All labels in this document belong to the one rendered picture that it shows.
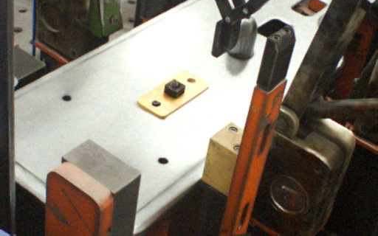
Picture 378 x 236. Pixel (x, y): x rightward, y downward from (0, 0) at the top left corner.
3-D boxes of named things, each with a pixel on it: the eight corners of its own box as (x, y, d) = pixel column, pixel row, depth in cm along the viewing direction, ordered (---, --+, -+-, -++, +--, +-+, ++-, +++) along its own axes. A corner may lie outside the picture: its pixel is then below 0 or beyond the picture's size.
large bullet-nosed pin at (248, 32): (234, 51, 91) (244, 4, 87) (255, 62, 90) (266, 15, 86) (218, 60, 89) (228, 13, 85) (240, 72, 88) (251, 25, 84)
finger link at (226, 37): (267, -2, 69) (255, 57, 73) (239, -15, 71) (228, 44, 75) (247, 10, 67) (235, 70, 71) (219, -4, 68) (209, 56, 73)
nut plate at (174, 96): (184, 71, 84) (185, 62, 83) (210, 86, 82) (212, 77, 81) (134, 102, 78) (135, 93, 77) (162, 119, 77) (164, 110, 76)
